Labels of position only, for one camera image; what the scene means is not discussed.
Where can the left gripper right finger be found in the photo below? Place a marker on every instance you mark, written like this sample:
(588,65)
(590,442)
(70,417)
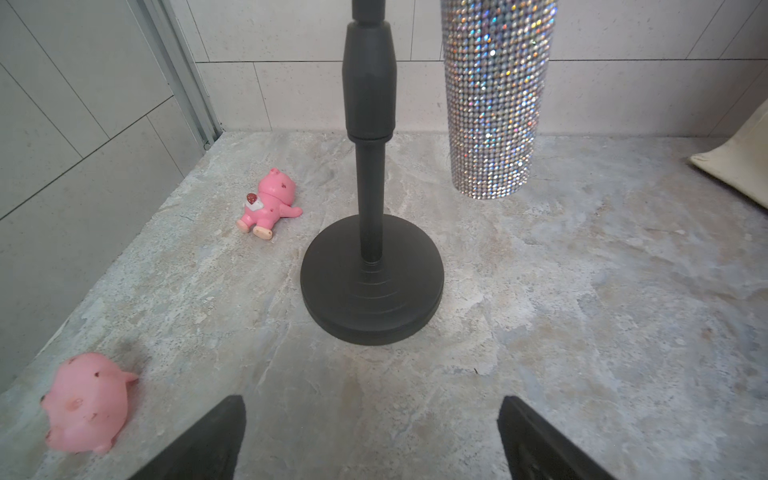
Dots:
(535,449)

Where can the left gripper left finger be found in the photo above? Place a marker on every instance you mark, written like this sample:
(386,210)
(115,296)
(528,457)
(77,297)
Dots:
(209,449)

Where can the pink toy figure near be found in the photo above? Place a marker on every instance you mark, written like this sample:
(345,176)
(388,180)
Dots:
(87,404)

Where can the pink toy figure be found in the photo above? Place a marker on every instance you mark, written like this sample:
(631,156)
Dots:
(272,202)
(87,404)

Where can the black microphone stand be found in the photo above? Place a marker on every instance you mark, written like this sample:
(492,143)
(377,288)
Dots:
(372,278)

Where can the pink toy figure far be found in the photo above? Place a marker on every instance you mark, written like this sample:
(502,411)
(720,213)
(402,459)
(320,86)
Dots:
(272,202)

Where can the glitter microphone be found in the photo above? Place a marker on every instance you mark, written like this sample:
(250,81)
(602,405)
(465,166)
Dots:
(496,55)

